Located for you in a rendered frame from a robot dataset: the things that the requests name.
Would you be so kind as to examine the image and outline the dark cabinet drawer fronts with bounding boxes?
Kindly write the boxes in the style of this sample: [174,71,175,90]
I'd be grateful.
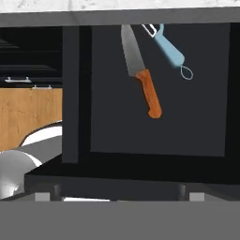
[0,25,64,90]

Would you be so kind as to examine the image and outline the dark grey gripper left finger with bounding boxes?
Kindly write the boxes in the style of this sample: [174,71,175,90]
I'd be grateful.
[8,183,62,203]

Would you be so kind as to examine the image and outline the open dark grey drawer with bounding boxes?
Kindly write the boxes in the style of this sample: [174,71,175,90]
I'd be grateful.
[23,22,240,202]

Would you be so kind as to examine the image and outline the orange handled kitchen knife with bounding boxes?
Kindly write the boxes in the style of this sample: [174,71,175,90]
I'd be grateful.
[120,23,163,120]

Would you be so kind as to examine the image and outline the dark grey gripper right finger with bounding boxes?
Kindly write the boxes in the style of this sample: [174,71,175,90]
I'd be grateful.
[178,183,233,203]

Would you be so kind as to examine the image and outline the white and grey round object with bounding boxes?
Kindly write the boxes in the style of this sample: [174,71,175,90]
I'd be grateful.
[0,120,64,201]

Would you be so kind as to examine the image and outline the silver drawer handle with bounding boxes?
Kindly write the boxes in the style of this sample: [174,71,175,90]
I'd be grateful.
[31,84,53,91]
[4,76,33,84]

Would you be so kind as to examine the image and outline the light blue peeler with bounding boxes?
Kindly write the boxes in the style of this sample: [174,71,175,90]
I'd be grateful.
[141,22,194,81]

